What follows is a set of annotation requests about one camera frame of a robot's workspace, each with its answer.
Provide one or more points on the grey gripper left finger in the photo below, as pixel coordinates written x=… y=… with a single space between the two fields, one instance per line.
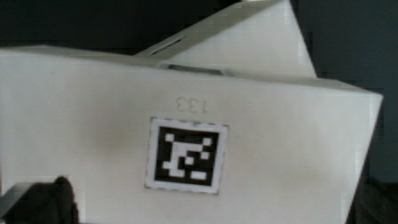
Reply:
x=37 y=203

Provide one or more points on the white cabinet top block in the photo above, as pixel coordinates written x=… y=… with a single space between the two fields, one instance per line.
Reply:
x=188 y=148

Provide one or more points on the white cabinet body box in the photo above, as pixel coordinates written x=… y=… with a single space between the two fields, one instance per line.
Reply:
x=245 y=41

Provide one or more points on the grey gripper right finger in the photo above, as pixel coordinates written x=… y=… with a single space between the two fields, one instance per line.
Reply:
x=375 y=204

